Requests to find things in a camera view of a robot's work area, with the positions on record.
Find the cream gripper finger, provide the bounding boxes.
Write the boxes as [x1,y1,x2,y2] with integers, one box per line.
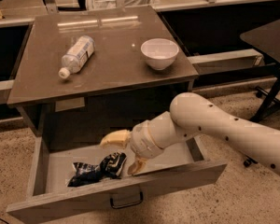
[100,130,131,149]
[128,155,147,175]

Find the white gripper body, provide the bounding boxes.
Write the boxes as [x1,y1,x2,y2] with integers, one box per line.
[130,120,163,159]

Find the blue chip bag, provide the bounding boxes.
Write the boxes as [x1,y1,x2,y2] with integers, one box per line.
[67,152,127,188]

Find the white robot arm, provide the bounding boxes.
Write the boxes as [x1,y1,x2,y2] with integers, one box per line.
[100,92,280,175]

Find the grey cabinet with glossy top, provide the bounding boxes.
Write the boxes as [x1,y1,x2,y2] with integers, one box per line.
[7,6,198,133]

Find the open grey top drawer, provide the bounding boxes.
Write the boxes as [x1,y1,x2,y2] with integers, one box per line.
[6,110,229,224]

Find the white ceramic bowl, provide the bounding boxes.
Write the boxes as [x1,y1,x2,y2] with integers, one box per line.
[141,38,179,70]

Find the clear plastic water bottle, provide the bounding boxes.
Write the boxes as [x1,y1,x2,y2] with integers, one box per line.
[58,35,95,79]

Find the black metal drawer handle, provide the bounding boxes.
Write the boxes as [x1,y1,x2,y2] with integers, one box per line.
[109,191,144,210]

